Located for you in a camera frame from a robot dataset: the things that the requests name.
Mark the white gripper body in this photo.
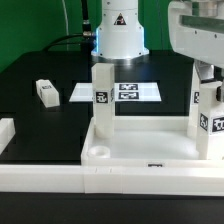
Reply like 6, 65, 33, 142
168, 0, 224, 69

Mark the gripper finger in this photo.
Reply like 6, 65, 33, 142
194, 60, 214, 82

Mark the white desk top tray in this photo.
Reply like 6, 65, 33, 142
81, 116, 224, 168

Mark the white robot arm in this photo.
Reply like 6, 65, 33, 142
91, 0, 224, 80

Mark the white front fence bar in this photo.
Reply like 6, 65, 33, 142
0, 165, 224, 196

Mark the black cable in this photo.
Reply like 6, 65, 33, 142
42, 0, 98, 52

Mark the white marker base plate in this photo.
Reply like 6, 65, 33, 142
69, 82, 161, 102

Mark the white cable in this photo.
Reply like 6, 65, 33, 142
61, 0, 70, 51

